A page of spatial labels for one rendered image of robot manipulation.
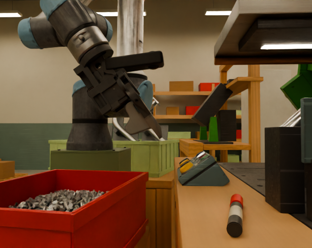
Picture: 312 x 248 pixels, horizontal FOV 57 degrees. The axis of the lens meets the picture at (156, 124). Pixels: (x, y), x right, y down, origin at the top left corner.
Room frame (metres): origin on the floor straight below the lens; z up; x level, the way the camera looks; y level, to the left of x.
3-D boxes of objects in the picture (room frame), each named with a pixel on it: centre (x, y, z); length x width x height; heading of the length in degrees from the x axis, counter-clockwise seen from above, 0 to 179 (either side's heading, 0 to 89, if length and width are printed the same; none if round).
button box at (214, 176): (0.62, -0.09, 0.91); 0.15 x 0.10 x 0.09; 177
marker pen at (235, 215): (0.34, -0.09, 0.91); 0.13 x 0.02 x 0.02; 163
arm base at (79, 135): (0.96, 0.22, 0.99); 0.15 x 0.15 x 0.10
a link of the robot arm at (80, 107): (0.96, 0.21, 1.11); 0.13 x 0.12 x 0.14; 76
